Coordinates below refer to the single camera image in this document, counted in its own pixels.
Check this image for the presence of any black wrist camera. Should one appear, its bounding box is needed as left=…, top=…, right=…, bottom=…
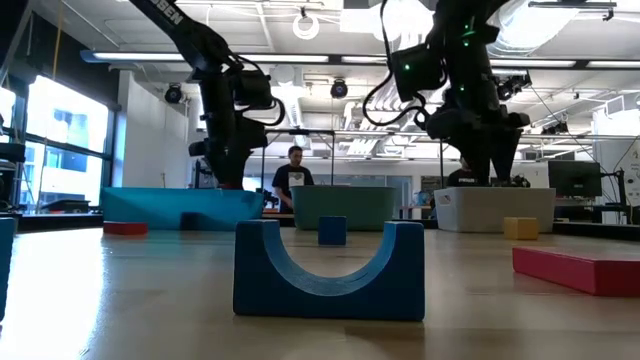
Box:
left=232, top=68, right=275, bottom=109
left=388, top=42, right=447, bottom=104

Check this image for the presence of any orange cube block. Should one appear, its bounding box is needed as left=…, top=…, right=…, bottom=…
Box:
left=502, top=216, right=540, bottom=241

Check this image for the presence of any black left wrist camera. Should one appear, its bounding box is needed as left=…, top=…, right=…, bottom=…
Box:
left=232, top=68, right=275, bottom=109

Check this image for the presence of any blue arch block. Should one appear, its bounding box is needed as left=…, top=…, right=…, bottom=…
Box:
left=232, top=218, right=427, bottom=323

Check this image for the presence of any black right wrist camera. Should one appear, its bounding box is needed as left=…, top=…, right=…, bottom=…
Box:
left=388, top=42, right=447, bottom=104

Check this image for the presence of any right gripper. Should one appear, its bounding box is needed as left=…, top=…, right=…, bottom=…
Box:
left=424, top=106, right=532, bottom=187

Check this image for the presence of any black frame rail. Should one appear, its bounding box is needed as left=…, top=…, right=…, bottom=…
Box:
left=0, top=0, right=39, bottom=89

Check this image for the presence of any white ventilation duct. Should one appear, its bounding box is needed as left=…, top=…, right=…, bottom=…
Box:
left=487, top=0, right=581, bottom=59

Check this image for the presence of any blue cube block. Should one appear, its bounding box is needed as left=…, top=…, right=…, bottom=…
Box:
left=317, top=215, right=348, bottom=247
left=0, top=216, right=17, bottom=324

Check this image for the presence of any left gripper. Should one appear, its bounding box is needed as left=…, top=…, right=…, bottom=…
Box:
left=187, top=106, right=270, bottom=185

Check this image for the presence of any blue plastic bin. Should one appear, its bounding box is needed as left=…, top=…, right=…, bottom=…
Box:
left=99, top=186, right=265, bottom=232

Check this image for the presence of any white ring lamp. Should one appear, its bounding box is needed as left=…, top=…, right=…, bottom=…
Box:
left=292, top=12, right=321, bottom=41

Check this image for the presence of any white plastic bin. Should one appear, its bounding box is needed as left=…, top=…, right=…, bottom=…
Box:
left=432, top=186, right=557, bottom=234

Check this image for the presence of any black monitor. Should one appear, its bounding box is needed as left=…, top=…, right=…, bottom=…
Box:
left=547, top=159, right=604, bottom=199

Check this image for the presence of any long ceiling light strip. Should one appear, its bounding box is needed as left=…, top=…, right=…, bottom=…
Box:
left=585, top=59, right=640, bottom=70
left=340, top=54, right=389, bottom=65
left=82, top=49, right=331, bottom=65
left=492, top=58, right=579, bottom=69

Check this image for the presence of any round black ceiling fixture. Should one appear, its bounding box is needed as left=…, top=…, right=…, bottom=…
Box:
left=329, top=78, right=350, bottom=100
left=163, top=83, right=184, bottom=105

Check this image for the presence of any person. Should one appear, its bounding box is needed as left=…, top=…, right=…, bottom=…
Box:
left=445, top=155, right=481, bottom=189
left=271, top=144, right=316, bottom=215

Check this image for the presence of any red rectangular block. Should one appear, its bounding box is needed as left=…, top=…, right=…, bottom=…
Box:
left=511, top=245, right=640, bottom=298
left=102, top=220, right=150, bottom=237

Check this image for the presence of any teal plastic bin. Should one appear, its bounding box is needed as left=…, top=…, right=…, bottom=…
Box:
left=289, top=184, right=397, bottom=232

